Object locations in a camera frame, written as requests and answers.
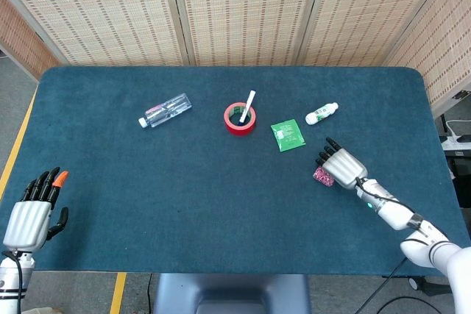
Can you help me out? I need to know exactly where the green foil sachet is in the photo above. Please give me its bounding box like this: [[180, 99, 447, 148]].
[[270, 118, 307, 154]]

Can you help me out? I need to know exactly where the grey blue robot torso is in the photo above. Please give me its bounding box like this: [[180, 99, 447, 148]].
[[152, 273, 313, 314]]

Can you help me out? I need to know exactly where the white power cable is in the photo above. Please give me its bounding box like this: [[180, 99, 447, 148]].
[[444, 118, 471, 138]]

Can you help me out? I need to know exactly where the black caster wheel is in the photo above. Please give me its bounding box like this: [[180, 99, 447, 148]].
[[408, 276, 428, 292]]

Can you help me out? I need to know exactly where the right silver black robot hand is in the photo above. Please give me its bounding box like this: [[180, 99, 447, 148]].
[[315, 137, 369, 190]]

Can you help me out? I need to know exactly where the woven bamboo screen panel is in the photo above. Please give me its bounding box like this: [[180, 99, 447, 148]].
[[0, 0, 63, 84], [0, 0, 193, 68], [168, 0, 327, 68], [297, 0, 458, 68], [382, 0, 471, 118]]

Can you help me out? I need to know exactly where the pink patterned small object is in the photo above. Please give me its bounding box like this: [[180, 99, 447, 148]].
[[312, 166, 334, 185]]

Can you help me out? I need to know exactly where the black floor cable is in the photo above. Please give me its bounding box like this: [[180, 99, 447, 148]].
[[354, 257, 454, 314]]

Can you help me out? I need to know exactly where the white power strip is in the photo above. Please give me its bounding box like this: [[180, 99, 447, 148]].
[[440, 133, 471, 151]]

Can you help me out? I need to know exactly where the small white bottle green label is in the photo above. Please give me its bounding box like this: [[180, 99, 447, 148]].
[[305, 101, 339, 126]]

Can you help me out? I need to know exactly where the teal table mat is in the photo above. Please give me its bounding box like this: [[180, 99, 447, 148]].
[[0, 66, 471, 278]]

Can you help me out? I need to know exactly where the white marker pen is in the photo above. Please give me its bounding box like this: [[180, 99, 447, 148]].
[[238, 90, 257, 124]]

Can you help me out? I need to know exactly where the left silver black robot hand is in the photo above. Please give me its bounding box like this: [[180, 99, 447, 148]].
[[2, 166, 70, 254]]

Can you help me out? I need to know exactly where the red adhesive tape roll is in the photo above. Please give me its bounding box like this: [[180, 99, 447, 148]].
[[223, 101, 258, 137]]

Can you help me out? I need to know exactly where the clear plastic water bottle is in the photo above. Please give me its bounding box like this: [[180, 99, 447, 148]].
[[138, 92, 194, 129]]

